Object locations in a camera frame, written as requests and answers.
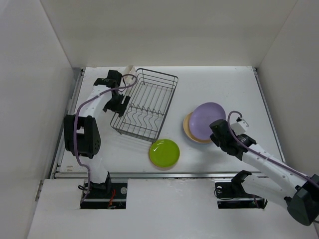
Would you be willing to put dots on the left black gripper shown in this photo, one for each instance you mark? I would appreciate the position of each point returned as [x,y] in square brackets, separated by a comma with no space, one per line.
[119,108]

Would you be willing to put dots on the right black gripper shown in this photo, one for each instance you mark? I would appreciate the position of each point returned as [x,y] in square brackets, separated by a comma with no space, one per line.
[215,140]

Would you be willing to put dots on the purple plate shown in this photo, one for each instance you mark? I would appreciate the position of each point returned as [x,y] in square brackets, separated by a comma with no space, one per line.
[202,117]

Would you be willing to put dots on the yellow plate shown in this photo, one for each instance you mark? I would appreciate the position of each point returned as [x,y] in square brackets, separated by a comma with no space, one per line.
[188,132]

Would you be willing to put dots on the green plate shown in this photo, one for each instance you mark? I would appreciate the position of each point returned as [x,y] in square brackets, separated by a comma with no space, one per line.
[164,153]

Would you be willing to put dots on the orange plate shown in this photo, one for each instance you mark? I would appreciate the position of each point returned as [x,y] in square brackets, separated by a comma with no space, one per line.
[163,168]

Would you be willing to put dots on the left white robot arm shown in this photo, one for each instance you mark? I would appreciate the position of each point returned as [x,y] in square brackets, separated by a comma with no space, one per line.
[81,134]

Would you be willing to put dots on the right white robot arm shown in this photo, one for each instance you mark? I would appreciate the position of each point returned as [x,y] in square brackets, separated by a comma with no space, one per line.
[284,186]

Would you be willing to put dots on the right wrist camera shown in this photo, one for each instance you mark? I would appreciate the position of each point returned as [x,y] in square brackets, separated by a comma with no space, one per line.
[240,126]

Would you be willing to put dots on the grey wire dish rack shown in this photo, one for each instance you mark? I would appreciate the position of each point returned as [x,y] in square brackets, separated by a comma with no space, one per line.
[148,106]

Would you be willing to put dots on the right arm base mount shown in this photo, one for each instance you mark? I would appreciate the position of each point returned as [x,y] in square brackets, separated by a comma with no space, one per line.
[228,198]

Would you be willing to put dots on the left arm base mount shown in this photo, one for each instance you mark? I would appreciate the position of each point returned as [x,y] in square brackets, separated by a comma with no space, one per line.
[101,199]

